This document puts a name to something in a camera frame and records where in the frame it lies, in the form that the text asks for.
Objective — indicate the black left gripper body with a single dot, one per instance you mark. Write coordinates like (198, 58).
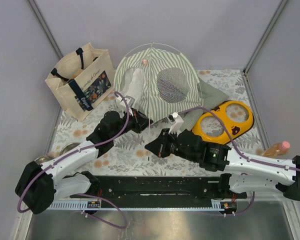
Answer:
(133, 123)

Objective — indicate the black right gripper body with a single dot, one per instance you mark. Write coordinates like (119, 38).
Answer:
(170, 144)

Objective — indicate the green striped pet tent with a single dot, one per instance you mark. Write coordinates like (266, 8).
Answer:
(157, 82)

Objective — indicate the green checkered pet cushion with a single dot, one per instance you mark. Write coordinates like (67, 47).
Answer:
(212, 97)

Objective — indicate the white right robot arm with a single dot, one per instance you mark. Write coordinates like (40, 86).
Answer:
(248, 172)

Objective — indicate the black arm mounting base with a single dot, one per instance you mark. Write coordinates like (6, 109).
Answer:
(116, 187)

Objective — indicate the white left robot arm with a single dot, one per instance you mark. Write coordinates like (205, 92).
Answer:
(41, 184)

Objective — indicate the steel pet bowl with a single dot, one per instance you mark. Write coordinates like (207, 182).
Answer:
(42, 159)
(69, 147)

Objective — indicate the yellow double pet bowl holder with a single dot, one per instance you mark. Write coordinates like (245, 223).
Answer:
(231, 116)

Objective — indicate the floral table mat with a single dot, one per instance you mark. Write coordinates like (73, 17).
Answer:
(128, 157)

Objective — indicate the beige canvas tote bag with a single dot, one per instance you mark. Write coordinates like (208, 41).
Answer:
(81, 80)

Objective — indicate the pink capped drink bottle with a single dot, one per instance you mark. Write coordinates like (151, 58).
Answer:
(278, 149)

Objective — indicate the white slotted cable duct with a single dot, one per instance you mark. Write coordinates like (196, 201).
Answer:
(167, 202)

